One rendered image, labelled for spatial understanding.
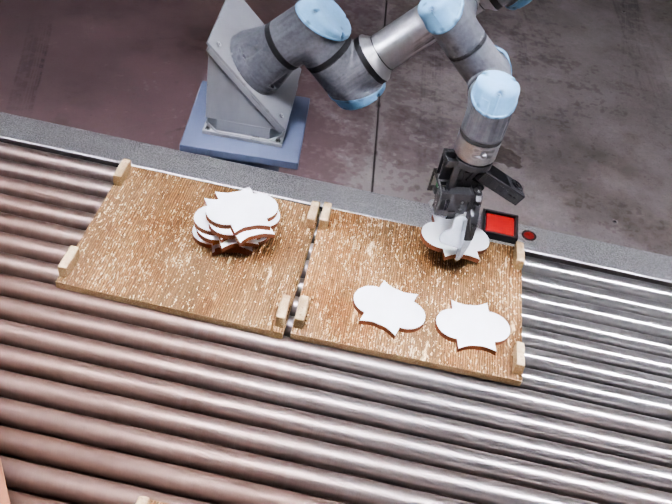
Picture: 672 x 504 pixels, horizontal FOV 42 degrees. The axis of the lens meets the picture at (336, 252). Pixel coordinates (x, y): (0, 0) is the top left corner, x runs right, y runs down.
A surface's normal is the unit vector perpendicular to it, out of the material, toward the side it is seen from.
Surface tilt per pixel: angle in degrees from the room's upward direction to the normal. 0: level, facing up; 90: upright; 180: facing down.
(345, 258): 0
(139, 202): 0
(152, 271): 0
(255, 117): 90
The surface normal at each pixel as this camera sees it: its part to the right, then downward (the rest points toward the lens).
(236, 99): -0.11, 0.67
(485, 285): 0.14, -0.72
